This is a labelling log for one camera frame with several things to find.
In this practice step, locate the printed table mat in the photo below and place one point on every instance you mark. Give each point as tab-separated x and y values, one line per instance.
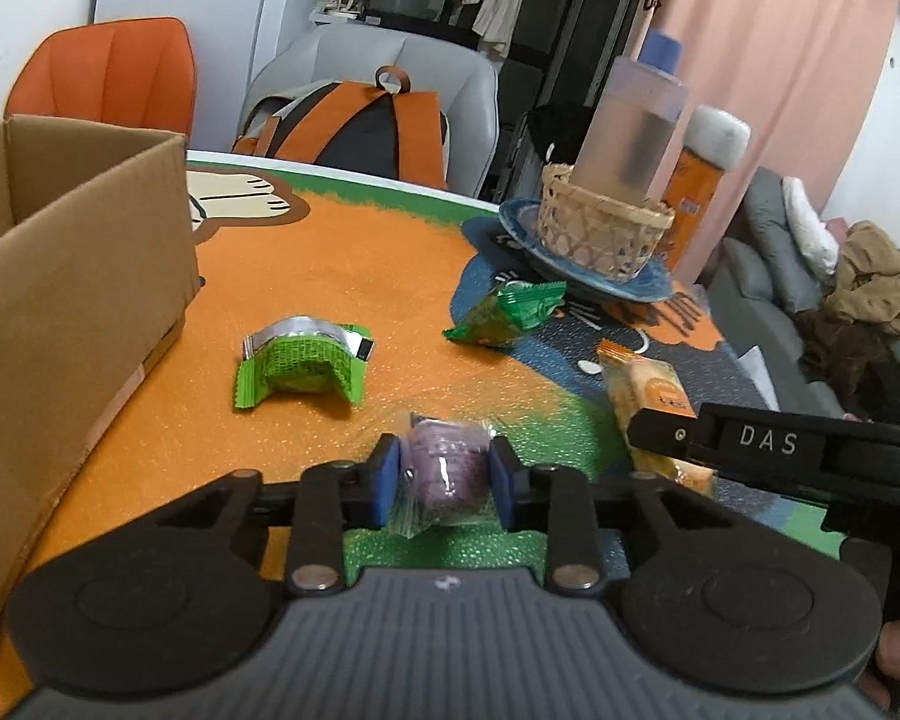
390	262

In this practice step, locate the dark green snack packet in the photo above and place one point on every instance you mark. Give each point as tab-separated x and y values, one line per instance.
502	311

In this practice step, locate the round purple snack packet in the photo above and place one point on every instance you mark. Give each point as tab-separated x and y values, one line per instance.
446	472

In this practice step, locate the orange cracker packet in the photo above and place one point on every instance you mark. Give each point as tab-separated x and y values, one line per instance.
645	390

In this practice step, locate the white pillow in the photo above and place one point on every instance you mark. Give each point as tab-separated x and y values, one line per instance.
810	229

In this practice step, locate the light green snack packet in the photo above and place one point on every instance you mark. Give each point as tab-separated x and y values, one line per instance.
300	371

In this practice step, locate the grey sofa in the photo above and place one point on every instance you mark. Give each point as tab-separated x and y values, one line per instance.
765	292

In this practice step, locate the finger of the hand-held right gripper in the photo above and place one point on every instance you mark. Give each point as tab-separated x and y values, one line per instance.
660	431

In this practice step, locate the clear bottle with purple cap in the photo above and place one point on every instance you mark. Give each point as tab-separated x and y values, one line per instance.
630	127

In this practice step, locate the orange spray can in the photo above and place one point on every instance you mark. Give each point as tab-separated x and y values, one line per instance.
705	172

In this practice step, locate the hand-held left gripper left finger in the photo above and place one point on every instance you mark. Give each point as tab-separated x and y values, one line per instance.
386	484

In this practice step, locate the orange chair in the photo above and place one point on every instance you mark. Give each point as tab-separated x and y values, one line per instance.
105	75

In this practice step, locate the brown clothes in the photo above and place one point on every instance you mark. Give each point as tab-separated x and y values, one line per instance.
870	277

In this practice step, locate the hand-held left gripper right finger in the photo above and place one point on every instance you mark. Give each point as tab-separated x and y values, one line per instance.
504	484

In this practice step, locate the woven bamboo basket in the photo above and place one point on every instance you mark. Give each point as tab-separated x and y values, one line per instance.
600	240

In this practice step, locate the brown cardboard box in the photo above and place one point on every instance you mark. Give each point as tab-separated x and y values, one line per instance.
67	300

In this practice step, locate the orange and grey backpack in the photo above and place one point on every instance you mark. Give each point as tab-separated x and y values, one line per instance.
367	127

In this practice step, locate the grey chair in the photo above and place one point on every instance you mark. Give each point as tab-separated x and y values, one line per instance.
465	105

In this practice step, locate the pink curtain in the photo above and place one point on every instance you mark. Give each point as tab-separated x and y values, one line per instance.
780	30

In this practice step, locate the blue plate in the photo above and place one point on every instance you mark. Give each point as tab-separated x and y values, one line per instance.
525	236

